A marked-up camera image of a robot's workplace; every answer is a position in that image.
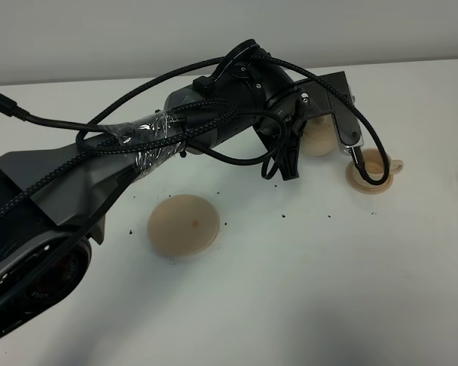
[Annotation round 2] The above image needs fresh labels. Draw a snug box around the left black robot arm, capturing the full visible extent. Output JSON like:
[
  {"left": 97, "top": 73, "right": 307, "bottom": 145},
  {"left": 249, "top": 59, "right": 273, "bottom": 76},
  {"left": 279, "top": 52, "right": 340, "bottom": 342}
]
[{"left": 0, "top": 41, "right": 310, "bottom": 338}]

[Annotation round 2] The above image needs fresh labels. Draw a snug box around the near tan saucer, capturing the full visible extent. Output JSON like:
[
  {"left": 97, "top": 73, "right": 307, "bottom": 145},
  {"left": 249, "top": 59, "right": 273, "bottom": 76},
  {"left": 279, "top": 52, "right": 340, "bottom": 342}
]
[{"left": 345, "top": 162, "right": 393, "bottom": 194}]

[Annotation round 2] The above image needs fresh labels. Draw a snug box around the tan teapot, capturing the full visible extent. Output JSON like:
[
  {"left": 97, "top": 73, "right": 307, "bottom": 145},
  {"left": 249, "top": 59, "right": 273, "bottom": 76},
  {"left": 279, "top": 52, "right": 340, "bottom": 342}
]
[{"left": 301, "top": 114, "right": 337, "bottom": 157}]

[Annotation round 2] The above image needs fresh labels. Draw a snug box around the loose black plug cable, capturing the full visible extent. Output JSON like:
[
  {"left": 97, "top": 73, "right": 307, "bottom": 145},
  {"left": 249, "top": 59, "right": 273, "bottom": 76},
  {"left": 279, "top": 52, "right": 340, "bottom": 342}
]
[{"left": 0, "top": 87, "right": 291, "bottom": 180}]

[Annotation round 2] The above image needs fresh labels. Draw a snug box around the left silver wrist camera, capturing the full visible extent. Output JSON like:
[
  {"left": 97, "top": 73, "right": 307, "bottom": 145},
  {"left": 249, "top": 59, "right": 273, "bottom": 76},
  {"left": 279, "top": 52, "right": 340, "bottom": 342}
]
[{"left": 302, "top": 82, "right": 363, "bottom": 155}]

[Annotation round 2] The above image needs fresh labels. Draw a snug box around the tan teapot saucer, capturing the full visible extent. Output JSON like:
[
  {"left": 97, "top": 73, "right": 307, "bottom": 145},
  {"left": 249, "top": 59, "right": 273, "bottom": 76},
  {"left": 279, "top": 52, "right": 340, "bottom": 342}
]
[{"left": 147, "top": 194, "right": 220, "bottom": 258}]

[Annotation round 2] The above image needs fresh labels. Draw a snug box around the near tan teacup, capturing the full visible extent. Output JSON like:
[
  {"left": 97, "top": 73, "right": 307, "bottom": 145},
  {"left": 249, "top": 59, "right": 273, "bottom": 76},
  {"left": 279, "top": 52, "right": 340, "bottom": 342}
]
[{"left": 363, "top": 149, "right": 404, "bottom": 180}]

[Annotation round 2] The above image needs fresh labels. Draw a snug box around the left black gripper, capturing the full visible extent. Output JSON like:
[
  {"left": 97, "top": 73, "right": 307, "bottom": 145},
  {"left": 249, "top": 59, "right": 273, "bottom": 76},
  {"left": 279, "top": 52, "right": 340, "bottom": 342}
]
[{"left": 253, "top": 91, "right": 309, "bottom": 180}]

